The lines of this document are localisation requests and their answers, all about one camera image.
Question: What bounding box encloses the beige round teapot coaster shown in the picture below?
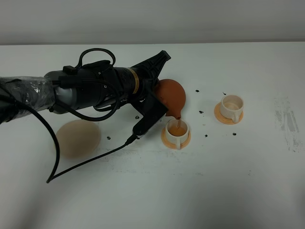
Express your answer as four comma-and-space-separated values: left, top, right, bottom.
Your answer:
56, 120, 101, 159

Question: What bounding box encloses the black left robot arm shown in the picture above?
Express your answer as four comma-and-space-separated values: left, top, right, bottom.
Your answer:
0, 51, 170, 122

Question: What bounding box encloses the far white teacup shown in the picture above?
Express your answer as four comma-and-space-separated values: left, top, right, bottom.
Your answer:
220, 94, 244, 123

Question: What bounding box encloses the near orange saucer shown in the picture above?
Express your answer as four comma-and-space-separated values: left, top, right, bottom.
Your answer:
161, 128, 191, 150

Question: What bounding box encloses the orange saucer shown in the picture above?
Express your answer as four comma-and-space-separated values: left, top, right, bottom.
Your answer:
214, 103, 244, 125
161, 128, 191, 150

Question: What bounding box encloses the white teacup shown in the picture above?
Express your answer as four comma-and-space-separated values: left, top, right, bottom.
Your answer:
165, 119, 190, 147
220, 94, 244, 123

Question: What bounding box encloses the far orange saucer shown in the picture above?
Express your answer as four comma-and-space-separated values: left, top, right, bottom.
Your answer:
214, 103, 244, 125

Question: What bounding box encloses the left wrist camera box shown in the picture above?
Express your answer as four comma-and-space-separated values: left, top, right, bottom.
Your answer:
132, 90, 168, 137

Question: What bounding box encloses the brown clay teapot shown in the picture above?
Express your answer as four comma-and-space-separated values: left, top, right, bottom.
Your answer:
154, 79, 186, 120

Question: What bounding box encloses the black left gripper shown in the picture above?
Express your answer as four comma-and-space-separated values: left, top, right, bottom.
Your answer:
114, 51, 171, 107

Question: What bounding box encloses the near white teacup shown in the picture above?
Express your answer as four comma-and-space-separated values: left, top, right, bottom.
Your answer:
165, 119, 190, 147

